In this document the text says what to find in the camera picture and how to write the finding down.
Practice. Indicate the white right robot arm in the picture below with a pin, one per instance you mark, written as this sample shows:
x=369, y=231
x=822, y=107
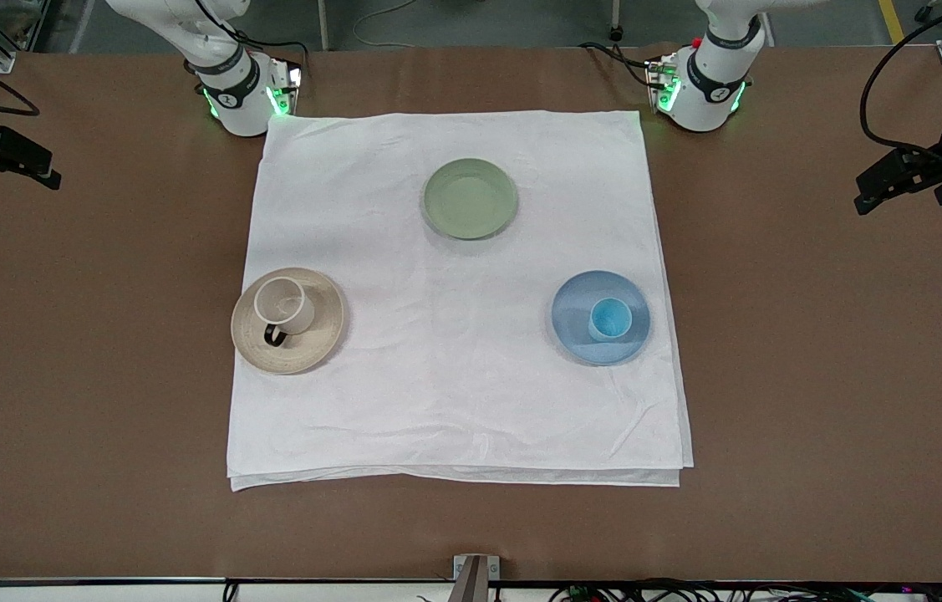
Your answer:
x=228, y=75

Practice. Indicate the metal table edge bracket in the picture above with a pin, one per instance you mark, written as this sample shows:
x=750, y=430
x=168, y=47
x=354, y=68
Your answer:
x=475, y=577

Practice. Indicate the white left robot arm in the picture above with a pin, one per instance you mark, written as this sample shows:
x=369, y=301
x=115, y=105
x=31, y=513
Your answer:
x=713, y=75

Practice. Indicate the blue plate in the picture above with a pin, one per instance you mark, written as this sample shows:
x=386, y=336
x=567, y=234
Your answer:
x=575, y=322

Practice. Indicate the gray beige plate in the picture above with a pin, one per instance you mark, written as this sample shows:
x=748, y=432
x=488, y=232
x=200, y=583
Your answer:
x=312, y=343

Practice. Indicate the green plate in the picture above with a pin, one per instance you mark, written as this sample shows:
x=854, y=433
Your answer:
x=469, y=199

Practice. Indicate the white cloth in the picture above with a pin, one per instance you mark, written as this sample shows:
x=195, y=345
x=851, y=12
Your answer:
x=454, y=376

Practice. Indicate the small blue cup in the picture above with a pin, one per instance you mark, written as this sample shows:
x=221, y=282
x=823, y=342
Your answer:
x=609, y=318

